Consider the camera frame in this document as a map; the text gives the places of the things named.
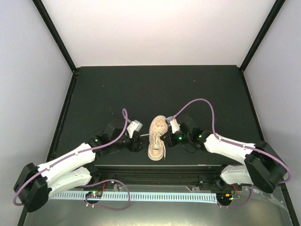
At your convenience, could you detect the white beige sneaker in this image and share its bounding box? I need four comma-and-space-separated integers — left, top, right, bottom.
147, 115, 168, 161

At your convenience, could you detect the light blue slotted cable duct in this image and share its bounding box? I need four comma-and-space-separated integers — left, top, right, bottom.
52, 191, 217, 204

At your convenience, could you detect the black front frame rail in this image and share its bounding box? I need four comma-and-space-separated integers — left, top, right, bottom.
35, 164, 283, 189

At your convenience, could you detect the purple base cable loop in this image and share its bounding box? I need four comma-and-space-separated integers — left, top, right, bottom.
82, 179, 132, 210

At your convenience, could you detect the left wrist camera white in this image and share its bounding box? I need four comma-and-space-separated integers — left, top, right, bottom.
127, 120, 143, 138

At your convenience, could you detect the left small circuit board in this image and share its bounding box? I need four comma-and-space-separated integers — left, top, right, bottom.
85, 191, 103, 199

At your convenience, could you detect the black aluminium frame left post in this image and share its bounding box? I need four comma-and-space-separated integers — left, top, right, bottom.
32, 0, 77, 73

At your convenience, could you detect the white shoelace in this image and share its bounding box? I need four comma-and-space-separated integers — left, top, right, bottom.
138, 126, 167, 161

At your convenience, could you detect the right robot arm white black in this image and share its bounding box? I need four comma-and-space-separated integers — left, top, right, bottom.
161, 116, 287, 194

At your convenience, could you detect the right small circuit board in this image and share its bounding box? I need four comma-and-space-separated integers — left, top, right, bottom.
216, 193, 241, 201

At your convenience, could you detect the black aluminium frame post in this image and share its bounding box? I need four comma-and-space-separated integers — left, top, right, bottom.
240, 0, 286, 73
32, 0, 77, 73

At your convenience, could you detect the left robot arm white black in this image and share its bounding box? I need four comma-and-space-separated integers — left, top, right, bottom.
13, 120, 143, 212

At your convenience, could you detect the black aluminium frame right post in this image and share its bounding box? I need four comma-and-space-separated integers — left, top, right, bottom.
240, 0, 286, 73

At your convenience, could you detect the small circuit board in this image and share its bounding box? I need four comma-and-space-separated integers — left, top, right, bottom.
216, 193, 241, 201
85, 191, 103, 199

